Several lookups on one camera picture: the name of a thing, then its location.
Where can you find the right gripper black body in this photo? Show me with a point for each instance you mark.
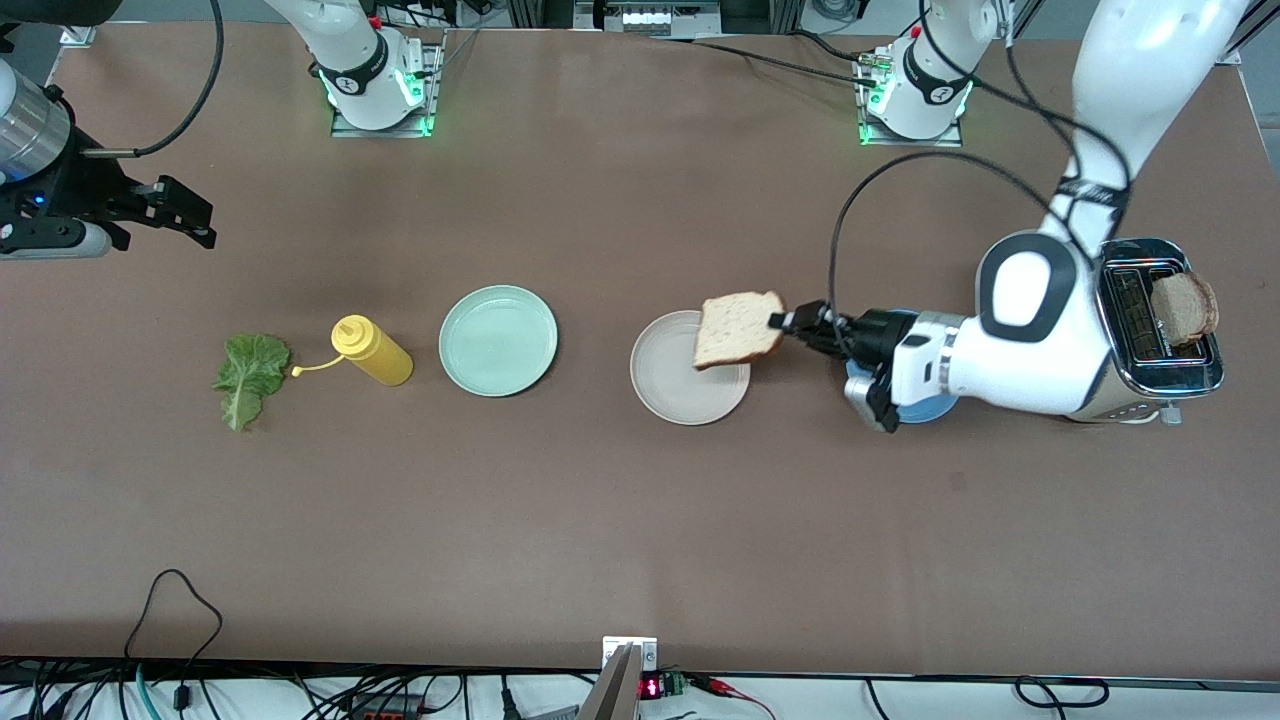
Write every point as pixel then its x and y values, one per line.
pixel 82 186

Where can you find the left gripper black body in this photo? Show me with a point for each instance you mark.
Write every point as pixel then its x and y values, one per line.
pixel 874 334

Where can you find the bread slice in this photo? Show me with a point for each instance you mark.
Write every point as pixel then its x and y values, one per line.
pixel 1185 310
pixel 735 330

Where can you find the green lettuce leaf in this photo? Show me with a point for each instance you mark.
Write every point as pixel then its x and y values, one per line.
pixel 250 370

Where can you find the yellow squeeze bottle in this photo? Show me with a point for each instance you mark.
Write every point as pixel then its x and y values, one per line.
pixel 375 355

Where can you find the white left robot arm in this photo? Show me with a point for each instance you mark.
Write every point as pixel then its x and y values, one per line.
pixel 1040 350

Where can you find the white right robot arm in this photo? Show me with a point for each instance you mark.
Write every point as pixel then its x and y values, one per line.
pixel 360 60

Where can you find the blue plate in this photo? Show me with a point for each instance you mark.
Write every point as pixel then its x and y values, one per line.
pixel 930 410

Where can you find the beige plate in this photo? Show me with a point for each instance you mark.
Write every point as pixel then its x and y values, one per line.
pixel 680 395

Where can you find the pale green plate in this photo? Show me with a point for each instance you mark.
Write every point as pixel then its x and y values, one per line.
pixel 497 342

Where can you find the beige chrome toaster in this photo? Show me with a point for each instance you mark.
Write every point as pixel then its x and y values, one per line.
pixel 1125 330

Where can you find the control box with lights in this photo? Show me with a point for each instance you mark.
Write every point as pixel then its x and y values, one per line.
pixel 650 20

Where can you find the green terminal block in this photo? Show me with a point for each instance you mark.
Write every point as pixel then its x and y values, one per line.
pixel 675 684

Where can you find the red digit display module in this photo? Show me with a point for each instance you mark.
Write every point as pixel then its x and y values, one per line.
pixel 651 688

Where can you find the aluminium frame corner profile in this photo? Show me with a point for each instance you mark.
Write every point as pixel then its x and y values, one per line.
pixel 80 36
pixel 1228 55

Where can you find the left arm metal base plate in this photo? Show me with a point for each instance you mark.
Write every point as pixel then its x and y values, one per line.
pixel 910 143

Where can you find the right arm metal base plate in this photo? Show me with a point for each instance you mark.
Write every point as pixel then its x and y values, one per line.
pixel 434 100

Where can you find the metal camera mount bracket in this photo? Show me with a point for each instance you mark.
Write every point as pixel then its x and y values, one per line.
pixel 615 690

